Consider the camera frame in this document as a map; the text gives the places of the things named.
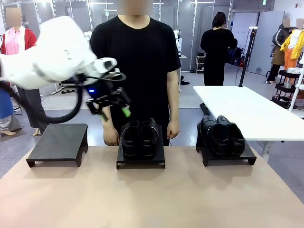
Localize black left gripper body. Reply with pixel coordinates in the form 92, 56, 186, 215
82, 80, 120, 102

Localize person's right forearm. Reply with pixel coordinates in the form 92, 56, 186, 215
100, 105, 116, 130

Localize person's left forearm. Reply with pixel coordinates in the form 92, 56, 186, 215
166, 69, 181, 123

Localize person in black t-shirt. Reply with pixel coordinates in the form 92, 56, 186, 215
89, 0, 182, 147

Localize black shoe stand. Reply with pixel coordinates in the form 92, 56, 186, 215
196, 122, 257, 167
116, 124, 166, 170
26, 123, 88, 168

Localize person's right hand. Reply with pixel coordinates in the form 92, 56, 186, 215
103, 126, 120, 147

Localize person's left hand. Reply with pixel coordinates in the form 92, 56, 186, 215
166, 120, 181, 140

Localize wooden shoe rack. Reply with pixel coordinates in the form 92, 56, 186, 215
195, 54, 206, 73

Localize mannequin in blue skirt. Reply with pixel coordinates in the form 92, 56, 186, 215
0, 88, 18, 137

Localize mannequin in red cardigan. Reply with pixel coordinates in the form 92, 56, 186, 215
0, 7, 49, 137

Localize woman in black clothes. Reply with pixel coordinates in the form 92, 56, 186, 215
200, 11, 238, 86

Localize black luggage bags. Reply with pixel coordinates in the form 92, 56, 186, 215
228, 47, 245, 67

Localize white side table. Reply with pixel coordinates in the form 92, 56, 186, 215
193, 85, 304, 159

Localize black utility cart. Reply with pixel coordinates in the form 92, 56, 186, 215
272, 68, 304, 109

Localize mannequin in yellow jacket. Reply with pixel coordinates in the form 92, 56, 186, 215
280, 19, 304, 70

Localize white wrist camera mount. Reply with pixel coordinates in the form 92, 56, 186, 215
94, 57, 119, 75

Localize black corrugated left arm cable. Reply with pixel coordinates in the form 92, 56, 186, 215
0, 80, 84, 124

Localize black camera tripod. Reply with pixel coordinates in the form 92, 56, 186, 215
238, 27, 259, 87

